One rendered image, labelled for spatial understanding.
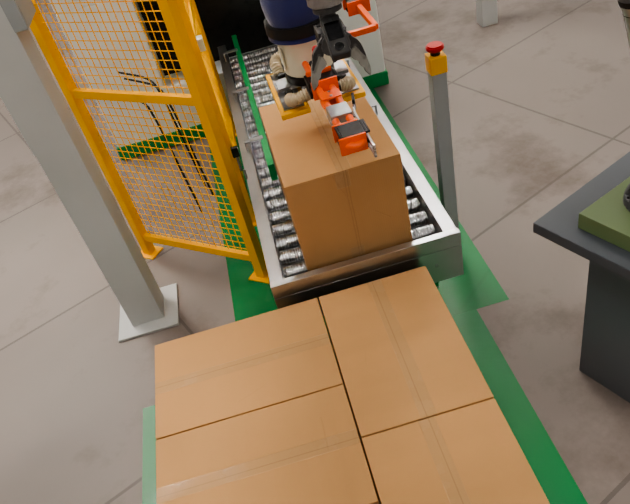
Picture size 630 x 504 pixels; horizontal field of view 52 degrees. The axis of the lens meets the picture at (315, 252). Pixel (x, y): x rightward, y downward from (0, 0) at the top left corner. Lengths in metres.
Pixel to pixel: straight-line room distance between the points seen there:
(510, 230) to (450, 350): 1.33
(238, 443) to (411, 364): 0.57
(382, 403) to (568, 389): 0.92
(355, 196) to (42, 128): 1.23
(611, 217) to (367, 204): 0.77
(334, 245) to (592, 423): 1.12
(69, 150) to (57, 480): 1.31
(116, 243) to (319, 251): 1.04
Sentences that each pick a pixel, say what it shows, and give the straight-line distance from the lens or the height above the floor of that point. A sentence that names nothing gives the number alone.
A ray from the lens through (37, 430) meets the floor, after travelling 3.15.
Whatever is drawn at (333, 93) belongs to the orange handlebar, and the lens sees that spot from 1.95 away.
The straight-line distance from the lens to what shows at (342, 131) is 1.74.
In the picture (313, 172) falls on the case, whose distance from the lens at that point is 2.17.
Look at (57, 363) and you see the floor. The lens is 3.38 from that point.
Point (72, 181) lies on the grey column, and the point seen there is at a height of 0.86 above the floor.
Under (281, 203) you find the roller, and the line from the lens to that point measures 2.78.
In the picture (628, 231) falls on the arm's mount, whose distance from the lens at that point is 2.06.
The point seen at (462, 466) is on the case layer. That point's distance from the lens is 1.84.
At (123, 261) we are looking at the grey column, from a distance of 3.04.
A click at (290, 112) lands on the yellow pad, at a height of 1.12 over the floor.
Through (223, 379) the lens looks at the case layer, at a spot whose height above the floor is 0.54.
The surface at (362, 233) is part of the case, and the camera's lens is 2.31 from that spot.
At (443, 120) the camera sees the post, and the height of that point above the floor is 0.72.
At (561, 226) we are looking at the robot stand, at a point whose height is 0.75.
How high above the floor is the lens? 2.13
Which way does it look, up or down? 40 degrees down
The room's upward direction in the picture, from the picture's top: 15 degrees counter-clockwise
